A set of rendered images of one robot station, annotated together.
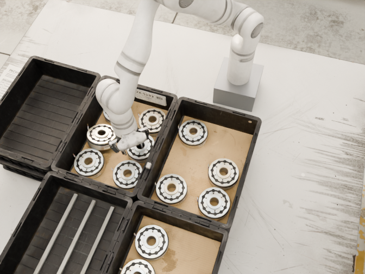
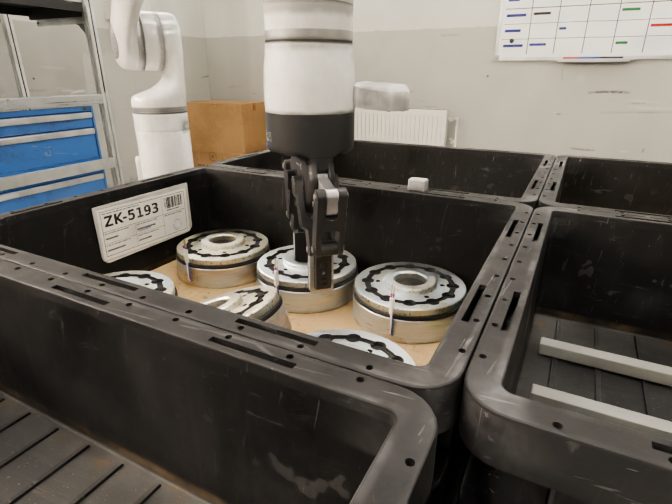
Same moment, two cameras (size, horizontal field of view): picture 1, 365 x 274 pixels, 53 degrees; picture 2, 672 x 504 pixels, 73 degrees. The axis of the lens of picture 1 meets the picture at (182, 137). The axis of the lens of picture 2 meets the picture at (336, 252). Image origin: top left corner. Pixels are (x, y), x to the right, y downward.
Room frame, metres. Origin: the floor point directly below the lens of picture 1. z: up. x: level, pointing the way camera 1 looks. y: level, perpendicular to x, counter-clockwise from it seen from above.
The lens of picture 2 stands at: (0.52, 0.57, 1.04)
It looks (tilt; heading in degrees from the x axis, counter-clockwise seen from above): 22 degrees down; 275
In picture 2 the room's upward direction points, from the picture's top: straight up
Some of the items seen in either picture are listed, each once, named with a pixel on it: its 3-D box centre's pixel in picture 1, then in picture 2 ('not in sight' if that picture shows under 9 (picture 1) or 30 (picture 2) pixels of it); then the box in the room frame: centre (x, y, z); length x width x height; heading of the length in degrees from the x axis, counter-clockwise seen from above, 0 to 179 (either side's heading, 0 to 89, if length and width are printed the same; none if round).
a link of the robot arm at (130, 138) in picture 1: (125, 127); (331, 71); (0.56, 0.17, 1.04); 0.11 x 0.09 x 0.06; 22
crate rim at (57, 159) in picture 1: (117, 131); (259, 230); (0.61, 0.22, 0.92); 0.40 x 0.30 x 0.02; 157
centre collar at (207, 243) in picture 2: (152, 119); (223, 241); (0.69, 0.10, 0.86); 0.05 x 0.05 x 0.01
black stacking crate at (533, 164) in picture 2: (202, 164); (388, 203); (0.50, -0.06, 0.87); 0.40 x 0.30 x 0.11; 157
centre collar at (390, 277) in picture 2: (127, 173); (409, 281); (0.48, 0.19, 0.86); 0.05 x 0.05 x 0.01
